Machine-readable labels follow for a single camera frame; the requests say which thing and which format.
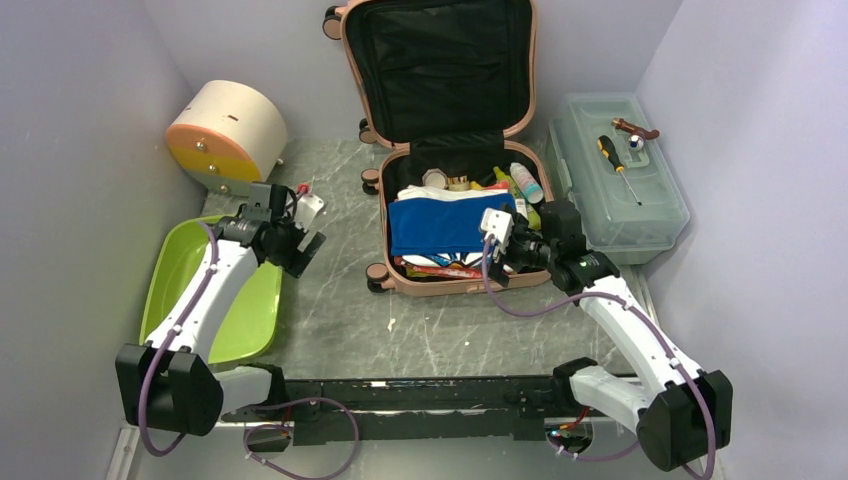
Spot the pink hard-shell suitcase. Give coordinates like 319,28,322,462
322,1,554,297

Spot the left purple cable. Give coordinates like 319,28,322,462
137,221,361,480

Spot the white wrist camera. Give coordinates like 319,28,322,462
479,208,514,260
294,183,326,230

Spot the gold band cream jar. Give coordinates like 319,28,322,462
447,175,471,192

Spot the octagonal lid cosmetic jar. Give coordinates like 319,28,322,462
422,168,448,190

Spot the purple cable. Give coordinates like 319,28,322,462
480,238,719,480
137,221,361,480

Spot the red white patterned cloth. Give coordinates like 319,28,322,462
394,257,484,279

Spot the black yellow screwdriver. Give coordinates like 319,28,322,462
597,135,643,206

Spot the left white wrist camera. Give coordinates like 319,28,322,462
294,183,326,230

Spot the clear plastic storage box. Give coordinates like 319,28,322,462
544,93,690,265

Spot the brown handled metal tool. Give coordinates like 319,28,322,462
611,118,661,151

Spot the blue cloth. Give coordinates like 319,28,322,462
388,193,515,256

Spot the green plastic tray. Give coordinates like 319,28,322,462
138,216,283,365

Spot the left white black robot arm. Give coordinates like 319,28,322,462
115,182,326,438

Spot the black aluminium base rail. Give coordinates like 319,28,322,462
122,374,708,446

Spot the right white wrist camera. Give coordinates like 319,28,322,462
479,208,514,260

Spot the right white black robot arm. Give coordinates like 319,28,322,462
479,200,733,479

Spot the cream cylindrical drawer cabinet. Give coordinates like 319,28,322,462
165,80,289,197

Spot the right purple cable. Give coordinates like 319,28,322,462
480,238,719,480

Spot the white printed cloth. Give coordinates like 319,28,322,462
396,185,509,202

